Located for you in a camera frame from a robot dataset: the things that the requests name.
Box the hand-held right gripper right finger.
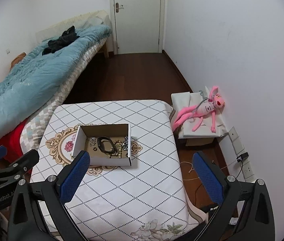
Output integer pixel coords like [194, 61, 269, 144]
[192, 151, 276, 241]

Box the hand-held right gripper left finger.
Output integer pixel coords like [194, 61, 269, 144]
[7, 150, 91, 241]

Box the black wristband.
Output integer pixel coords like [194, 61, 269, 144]
[97, 136, 116, 155]

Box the wooden bead bracelet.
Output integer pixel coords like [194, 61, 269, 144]
[107, 141, 123, 158]

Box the red blanket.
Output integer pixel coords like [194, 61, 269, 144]
[0, 120, 28, 162]

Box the grey checkered bed sheet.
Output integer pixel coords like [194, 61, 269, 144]
[19, 39, 107, 156]

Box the brown cardboard box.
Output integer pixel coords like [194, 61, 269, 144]
[185, 137, 215, 146]

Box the diamond pattern floral tablecloth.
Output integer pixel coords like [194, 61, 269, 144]
[29, 99, 207, 241]

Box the pink plush toy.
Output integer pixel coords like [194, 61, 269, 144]
[171, 85, 226, 133]

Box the light blue quilt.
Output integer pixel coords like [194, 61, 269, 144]
[0, 25, 113, 143]

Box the white cloth covered box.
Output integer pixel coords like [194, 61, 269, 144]
[171, 90, 229, 139]

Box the brown pillow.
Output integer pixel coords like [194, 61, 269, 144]
[10, 53, 27, 68]

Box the black clothing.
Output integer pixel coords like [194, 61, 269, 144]
[42, 26, 80, 56]

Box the white door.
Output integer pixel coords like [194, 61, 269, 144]
[109, 0, 167, 55]

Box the pale pink cable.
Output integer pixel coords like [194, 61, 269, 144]
[181, 161, 200, 181]

